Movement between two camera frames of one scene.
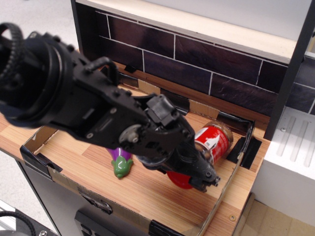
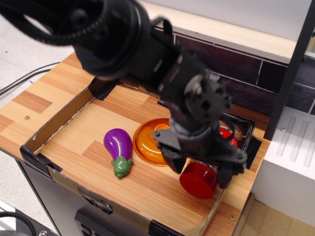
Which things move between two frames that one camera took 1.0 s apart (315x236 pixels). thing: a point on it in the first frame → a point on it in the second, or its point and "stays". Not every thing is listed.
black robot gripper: (96, 107) → (195, 132)
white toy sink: (286, 179) stays
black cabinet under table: (73, 215) stays
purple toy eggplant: (122, 161) stays
